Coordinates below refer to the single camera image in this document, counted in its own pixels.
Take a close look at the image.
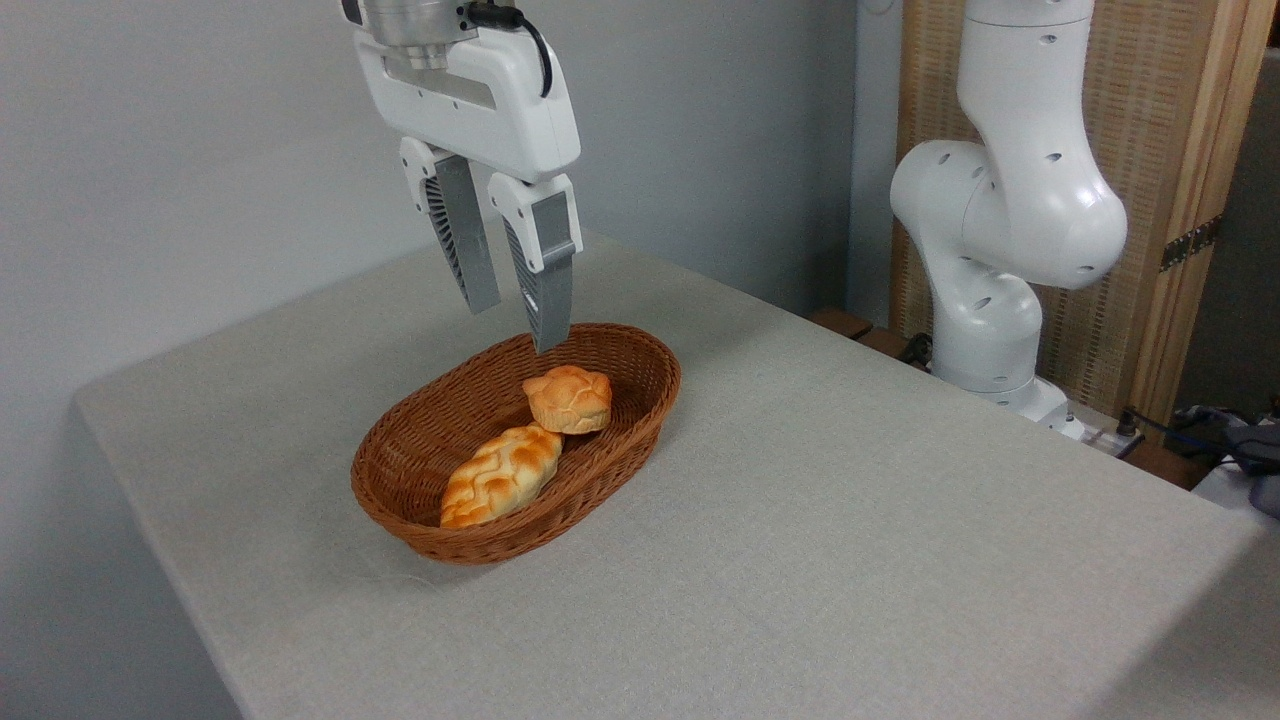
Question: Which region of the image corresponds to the dark grey device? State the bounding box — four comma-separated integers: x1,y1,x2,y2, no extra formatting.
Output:
1224,424,1280,519

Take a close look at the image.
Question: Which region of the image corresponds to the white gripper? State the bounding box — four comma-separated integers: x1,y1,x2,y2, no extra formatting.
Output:
352,28,584,356

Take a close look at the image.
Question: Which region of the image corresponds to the dark cable bundle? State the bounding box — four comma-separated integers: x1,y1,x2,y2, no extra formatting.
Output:
1128,404,1280,473

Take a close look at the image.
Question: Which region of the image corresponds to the dark metal screen hinge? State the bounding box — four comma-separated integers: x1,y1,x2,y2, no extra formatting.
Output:
1160,215,1223,273

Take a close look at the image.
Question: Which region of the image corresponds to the brown wicker basket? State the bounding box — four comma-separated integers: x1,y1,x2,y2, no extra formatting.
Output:
350,322,683,567

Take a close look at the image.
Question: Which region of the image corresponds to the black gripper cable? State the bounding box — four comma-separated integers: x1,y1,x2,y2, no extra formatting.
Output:
465,2,554,99

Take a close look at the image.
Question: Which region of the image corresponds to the round bread roll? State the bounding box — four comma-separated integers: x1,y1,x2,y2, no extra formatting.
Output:
522,365,613,436

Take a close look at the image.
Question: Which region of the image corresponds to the long braided bread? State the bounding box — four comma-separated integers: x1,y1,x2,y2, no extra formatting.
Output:
440,423,564,530

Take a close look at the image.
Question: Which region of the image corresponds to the grey tablecloth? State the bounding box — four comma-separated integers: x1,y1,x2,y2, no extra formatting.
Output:
72,215,1280,720

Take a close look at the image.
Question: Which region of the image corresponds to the wooden bamboo folding screen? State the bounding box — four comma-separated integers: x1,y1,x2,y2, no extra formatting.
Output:
888,0,1280,431

